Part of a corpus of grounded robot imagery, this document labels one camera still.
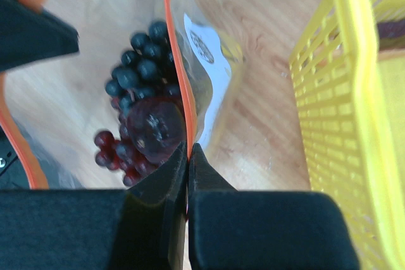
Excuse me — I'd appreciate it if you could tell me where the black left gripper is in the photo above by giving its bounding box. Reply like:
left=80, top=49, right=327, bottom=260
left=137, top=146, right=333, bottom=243
left=1, top=128, right=187, bottom=269

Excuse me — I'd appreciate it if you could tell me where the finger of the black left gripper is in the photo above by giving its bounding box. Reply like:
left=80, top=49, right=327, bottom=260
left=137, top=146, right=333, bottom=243
left=1, top=0, right=79, bottom=72

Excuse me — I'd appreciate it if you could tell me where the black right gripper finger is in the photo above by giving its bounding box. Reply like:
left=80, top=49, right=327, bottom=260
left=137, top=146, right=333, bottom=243
left=188, top=144, right=360, bottom=269

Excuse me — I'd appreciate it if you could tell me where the dark blue grape bunch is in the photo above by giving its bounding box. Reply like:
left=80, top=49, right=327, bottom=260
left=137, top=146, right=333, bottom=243
left=104, top=20, right=181, bottom=112

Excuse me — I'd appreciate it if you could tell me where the clear zip bag orange zipper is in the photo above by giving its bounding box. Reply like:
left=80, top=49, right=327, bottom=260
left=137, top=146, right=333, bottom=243
left=1, top=0, right=244, bottom=190

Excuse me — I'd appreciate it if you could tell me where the dark purple grape bunch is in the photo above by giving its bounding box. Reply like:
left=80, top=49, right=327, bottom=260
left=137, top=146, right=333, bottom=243
left=94, top=97, right=158, bottom=187

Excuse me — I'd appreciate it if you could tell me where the yellow plastic basket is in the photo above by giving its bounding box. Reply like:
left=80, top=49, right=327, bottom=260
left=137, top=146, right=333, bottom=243
left=289, top=0, right=404, bottom=269

